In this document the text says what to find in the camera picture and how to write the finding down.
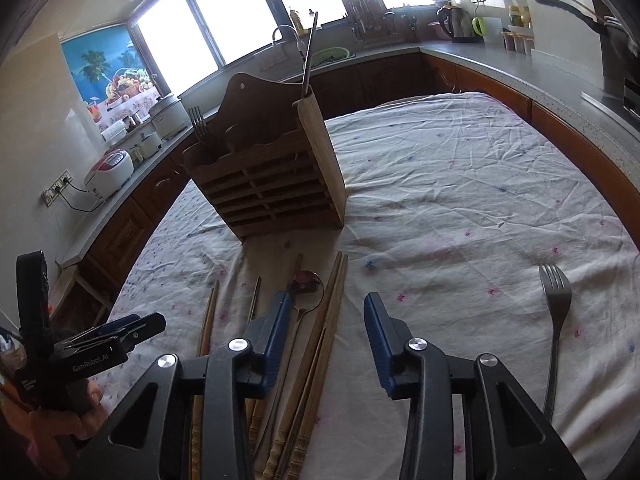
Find metal chopstick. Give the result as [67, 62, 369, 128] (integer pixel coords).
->
[299, 9, 319, 98]

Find kitchen window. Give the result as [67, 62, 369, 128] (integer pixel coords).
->
[127, 0, 441, 96]

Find metal spoon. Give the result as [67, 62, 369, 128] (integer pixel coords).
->
[252, 270, 326, 463]

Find wall power strip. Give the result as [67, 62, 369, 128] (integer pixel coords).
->
[41, 170, 73, 207]

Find steel stove top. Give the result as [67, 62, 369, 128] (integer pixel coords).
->
[580, 77, 640, 128]

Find long cooking chopstick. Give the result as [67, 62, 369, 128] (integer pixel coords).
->
[571, 0, 608, 23]

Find green colander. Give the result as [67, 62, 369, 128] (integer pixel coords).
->
[302, 46, 351, 66]

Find white pitcher with green handle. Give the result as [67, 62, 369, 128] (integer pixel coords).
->
[472, 16, 503, 45]

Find steel electric kettle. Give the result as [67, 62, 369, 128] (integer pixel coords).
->
[437, 4, 475, 43]

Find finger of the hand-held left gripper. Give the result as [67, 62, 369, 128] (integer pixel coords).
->
[70, 313, 143, 347]
[106, 311, 168, 357]

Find grey kitchen countertop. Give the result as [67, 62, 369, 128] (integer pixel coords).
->
[55, 40, 640, 268]

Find tropical fruit wall poster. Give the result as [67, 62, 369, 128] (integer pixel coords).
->
[60, 24, 163, 133]

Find brown wooden base cabinets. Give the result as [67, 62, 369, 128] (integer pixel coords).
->
[80, 52, 640, 321]

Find white floral tablecloth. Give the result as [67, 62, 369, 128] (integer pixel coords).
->
[92, 91, 640, 480]

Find black power cable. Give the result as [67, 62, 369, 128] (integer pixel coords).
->
[60, 180, 108, 213]

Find small white stew pot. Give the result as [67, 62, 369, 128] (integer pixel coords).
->
[131, 132, 163, 161]

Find chrome kitchen faucet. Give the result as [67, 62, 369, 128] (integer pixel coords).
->
[271, 24, 307, 61]

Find wooden utensil holder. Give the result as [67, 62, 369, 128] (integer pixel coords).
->
[181, 72, 347, 244]

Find red and white rice cooker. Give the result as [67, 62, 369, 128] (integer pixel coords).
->
[83, 147, 135, 196]

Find white spice jar set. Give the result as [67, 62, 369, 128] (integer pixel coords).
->
[501, 25, 535, 53]

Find metal fork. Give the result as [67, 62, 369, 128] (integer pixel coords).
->
[188, 105, 213, 143]
[537, 263, 573, 423]

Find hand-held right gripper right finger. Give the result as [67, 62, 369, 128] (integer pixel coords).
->
[363, 291, 586, 480]

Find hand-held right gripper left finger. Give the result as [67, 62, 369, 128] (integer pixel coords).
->
[80, 291, 293, 480]

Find large white cooker pot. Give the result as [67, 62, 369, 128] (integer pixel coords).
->
[148, 92, 188, 140]

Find metal dish rack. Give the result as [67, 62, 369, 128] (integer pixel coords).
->
[341, 0, 401, 50]

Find person's left hand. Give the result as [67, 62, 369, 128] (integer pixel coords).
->
[26, 382, 110, 462]

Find black pan handle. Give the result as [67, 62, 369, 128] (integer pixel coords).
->
[534, 0, 608, 28]

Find wooden stool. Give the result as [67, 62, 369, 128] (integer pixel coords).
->
[50, 262, 113, 331]

